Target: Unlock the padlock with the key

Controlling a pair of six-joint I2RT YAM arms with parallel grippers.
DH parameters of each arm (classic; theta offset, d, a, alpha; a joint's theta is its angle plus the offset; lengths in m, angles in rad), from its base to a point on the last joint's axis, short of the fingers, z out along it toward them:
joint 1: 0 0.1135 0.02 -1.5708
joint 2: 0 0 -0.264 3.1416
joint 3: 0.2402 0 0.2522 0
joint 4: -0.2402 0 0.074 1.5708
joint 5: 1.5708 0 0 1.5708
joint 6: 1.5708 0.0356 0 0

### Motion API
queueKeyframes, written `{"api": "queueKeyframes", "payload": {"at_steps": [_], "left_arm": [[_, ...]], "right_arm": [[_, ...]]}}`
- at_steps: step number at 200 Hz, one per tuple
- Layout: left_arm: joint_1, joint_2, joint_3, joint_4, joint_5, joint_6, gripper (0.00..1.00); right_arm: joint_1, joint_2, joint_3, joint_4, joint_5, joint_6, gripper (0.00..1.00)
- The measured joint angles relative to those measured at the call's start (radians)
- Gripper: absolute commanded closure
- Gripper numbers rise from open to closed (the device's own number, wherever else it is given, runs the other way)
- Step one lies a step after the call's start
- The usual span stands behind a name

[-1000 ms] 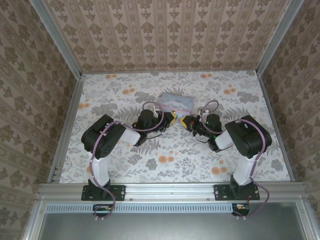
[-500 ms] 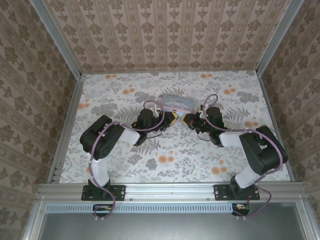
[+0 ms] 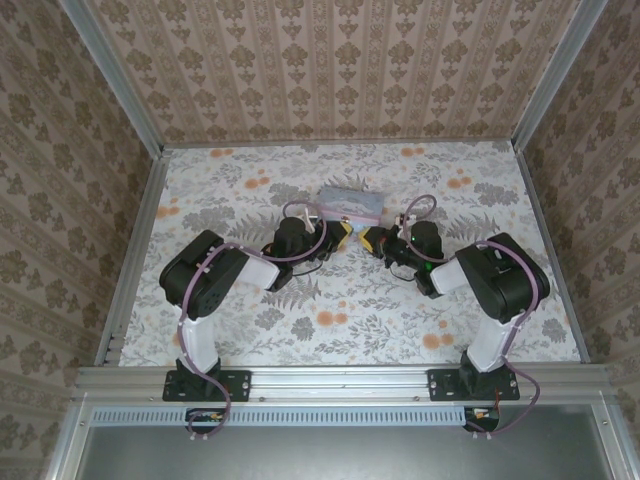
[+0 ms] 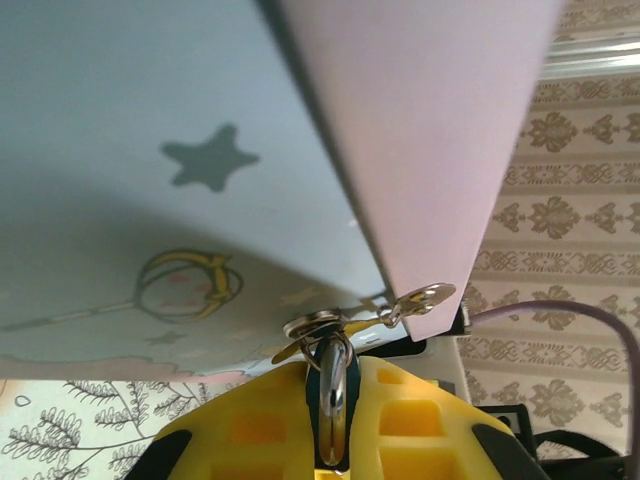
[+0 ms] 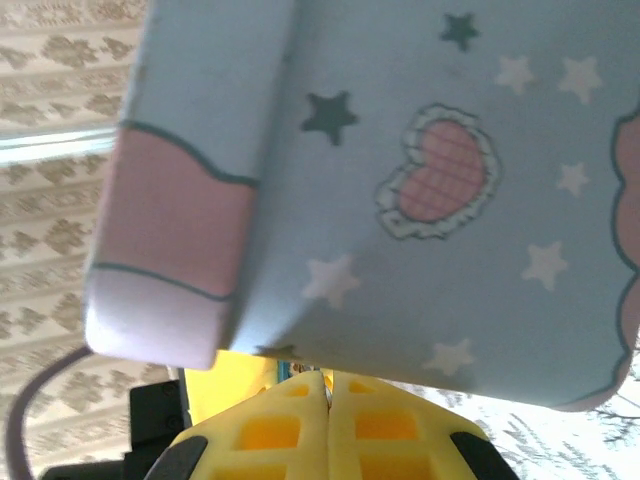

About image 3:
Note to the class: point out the floral table cover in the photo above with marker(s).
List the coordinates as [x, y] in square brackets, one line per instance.
[260, 350]

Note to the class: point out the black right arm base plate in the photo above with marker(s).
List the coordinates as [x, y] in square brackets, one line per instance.
[442, 385]

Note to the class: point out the black controller board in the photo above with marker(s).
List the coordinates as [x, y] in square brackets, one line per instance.
[487, 425]
[197, 427]

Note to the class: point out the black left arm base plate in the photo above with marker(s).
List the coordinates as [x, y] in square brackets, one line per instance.
[240, 385]

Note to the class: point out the aluminium side rail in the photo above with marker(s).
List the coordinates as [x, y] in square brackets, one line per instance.
[550, 250]
[154, 170]

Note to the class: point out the aluminium frame post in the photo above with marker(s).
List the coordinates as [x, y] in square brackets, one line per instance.
[555, 75]
[120, 75]

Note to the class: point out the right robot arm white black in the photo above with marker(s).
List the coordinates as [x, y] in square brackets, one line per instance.
[500, 280]

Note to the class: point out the aluminium mounting rail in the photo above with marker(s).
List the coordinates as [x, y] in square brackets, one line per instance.
[340, 382]

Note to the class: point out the light blue cartoon tin box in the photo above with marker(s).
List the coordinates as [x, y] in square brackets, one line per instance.
[350, 202]

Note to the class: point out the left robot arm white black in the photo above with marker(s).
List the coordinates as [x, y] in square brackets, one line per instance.
[200, 280]

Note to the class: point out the grey metal panel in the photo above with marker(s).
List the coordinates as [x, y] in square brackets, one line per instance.
[325, 455]

